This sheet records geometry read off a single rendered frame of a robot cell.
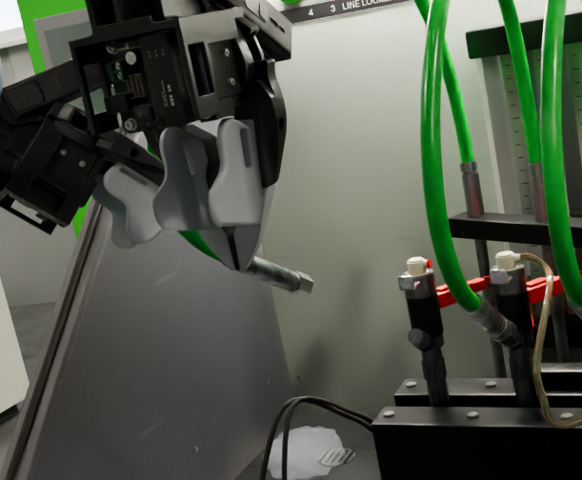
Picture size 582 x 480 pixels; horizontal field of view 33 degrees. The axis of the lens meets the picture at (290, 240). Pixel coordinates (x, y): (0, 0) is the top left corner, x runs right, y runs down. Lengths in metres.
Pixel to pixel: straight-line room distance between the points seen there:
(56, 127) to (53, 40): 3.15
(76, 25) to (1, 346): 1.28
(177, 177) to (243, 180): 0.04
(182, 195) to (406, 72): 0.59
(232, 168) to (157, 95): 0.07
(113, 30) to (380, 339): 0.78
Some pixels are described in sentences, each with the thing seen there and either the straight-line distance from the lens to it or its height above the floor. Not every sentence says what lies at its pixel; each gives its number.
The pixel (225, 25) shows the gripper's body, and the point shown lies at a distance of 0.54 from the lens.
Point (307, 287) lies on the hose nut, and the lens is 0.86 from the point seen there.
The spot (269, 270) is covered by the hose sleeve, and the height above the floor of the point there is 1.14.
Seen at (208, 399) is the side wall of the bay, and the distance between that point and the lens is 1.13.
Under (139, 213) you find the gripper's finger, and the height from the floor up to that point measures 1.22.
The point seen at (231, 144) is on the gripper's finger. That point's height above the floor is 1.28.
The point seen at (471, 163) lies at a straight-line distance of 1.03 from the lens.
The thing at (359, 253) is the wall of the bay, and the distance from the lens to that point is 1.20.
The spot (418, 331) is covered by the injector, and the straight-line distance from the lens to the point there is 0.85.
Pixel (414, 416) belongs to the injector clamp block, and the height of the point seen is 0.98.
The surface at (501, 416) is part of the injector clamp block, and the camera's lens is 0.86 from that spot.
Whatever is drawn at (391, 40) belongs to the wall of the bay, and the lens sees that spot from 1.13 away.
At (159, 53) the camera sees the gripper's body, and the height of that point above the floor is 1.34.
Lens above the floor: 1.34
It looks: 13 degrees down
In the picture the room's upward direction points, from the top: 11 degrees counter-clockwise
